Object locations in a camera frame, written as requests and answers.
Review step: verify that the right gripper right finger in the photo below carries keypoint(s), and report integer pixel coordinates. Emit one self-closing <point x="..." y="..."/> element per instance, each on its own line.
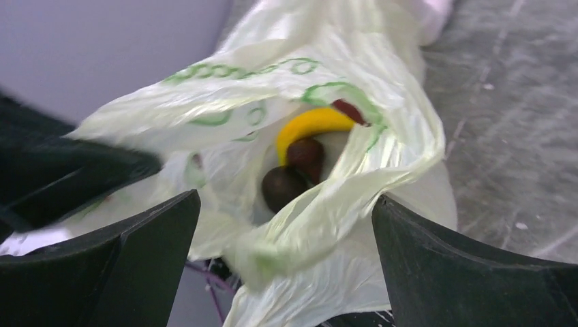
<point x="438" y="277"/>

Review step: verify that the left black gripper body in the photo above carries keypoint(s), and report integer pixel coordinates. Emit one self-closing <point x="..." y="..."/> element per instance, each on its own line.
<point x="47" y="177"/>

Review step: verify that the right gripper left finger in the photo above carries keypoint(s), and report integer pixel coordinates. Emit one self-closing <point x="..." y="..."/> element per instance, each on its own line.
<point x="125" y="274"/>

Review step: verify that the yellow fruit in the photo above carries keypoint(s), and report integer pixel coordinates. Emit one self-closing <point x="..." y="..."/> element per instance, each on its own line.
<point x="310" y="123"/>

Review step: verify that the dark brown fruit in bag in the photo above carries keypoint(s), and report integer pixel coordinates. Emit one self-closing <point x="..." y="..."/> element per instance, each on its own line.
<point x="307" y="155"/>

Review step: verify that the light green plastic bag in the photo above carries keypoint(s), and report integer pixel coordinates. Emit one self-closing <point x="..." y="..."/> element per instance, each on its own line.
<point x="215" y="124"/>

